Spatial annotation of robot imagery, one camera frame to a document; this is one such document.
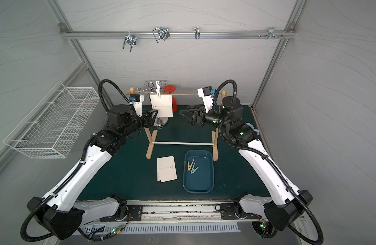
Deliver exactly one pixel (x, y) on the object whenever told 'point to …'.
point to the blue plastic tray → (202, 180)
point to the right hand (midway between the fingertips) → (184, 109)
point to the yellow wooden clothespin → (189, 166)
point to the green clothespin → (193, 170)
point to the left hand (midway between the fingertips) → (149, 110)
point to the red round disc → (169, 89)
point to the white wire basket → (53, 126)
